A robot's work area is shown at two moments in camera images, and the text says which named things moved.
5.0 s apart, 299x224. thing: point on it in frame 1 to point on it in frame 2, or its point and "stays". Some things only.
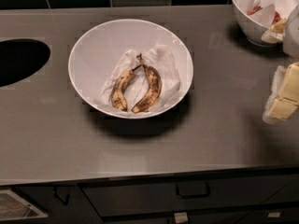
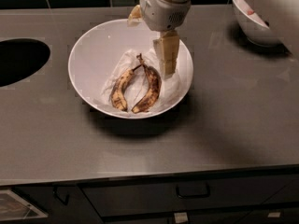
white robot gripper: [292, 35] to [163, 13]
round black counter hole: [20, 58] stays
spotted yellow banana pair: [151, 96] stays
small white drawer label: [274, 215] stays
